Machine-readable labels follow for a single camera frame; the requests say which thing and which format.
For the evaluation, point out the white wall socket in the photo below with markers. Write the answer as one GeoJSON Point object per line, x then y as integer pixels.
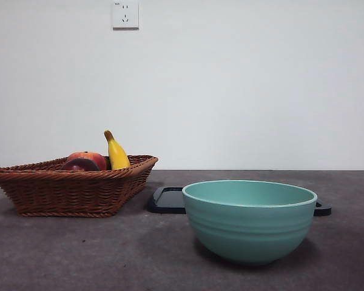
{"type": "Point", "coordinates": [126, 15]}

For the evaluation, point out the brown wicker basket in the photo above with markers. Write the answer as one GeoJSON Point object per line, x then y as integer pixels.
{"type": "Point", "coordinates": [69, 194]}

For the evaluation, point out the dark green fruit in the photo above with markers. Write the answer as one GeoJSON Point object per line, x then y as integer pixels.
{"type": "Point", "coordinates": [108, 164]}

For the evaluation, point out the dark red plum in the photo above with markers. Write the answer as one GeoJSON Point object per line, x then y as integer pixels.
{"type": "Point", "coordinates": [79, 165]}

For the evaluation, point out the yellow banana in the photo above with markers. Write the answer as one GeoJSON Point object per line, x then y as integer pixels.
{"type": "Point", "coordinates": [117, 156]}

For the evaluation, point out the red orange peach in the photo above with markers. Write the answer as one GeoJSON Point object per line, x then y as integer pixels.
{"type": "Point", "coordinates": [91, 157]}

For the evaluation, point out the teal ribbed bowl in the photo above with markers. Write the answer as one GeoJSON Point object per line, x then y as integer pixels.
{"type": "Point", "coordinates": [248, 230]}

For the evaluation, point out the dark rectangular tray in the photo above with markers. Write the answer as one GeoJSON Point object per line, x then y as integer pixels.
{"type": "Point", "coordinates": [167, 203]}

